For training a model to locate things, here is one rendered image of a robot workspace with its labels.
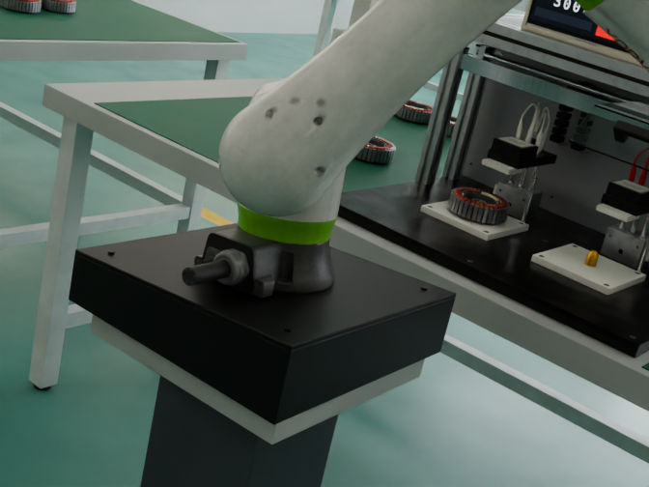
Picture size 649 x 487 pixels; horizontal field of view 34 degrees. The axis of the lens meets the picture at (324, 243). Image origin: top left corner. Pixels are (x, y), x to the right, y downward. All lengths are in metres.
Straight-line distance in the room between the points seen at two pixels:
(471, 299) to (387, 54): 0.71
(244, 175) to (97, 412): 1.58
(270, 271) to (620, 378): 0.59
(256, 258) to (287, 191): 0.17
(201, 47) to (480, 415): 1.34
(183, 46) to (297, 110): 2.08
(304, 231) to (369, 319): 0.14
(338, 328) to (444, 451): 1.59
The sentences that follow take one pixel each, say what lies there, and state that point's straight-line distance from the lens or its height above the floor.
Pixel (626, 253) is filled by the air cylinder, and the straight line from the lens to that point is 2.03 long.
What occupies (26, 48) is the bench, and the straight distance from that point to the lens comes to 2.86.
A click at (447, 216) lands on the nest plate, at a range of 1.97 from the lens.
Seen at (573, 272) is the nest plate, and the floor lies 0.78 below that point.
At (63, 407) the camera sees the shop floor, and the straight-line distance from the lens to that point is 2.66.
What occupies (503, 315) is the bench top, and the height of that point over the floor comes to 0.73.
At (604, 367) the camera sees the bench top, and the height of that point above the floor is 0.73.
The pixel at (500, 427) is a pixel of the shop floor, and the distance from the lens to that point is 3.01.
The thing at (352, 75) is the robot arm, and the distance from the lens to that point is 1.12.
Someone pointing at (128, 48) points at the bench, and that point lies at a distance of 3.06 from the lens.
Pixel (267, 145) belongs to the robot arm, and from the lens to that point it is 1.13.
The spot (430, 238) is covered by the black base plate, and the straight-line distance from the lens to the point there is 1.86.
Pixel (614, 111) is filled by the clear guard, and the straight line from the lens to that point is 1.77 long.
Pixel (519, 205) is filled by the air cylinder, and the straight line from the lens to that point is 2.11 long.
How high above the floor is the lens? 1.35
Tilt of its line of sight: 20 degrees down
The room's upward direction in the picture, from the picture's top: 13 degrees clockwise
